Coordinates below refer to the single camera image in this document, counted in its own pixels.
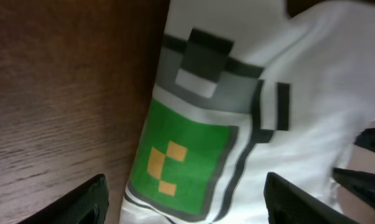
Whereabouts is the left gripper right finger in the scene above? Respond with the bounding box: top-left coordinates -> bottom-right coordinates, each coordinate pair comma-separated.
264,172 -> 357,224

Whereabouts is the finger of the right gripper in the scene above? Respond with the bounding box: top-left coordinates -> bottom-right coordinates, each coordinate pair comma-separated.
332,168 -> 375,209
354,128 -> 375,153

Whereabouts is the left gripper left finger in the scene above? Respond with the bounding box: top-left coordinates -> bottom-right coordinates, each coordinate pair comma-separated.
19,174 -> 109,224

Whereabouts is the white t-shirt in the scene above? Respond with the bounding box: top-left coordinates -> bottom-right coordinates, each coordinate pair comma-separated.
119,0 -> 375,223

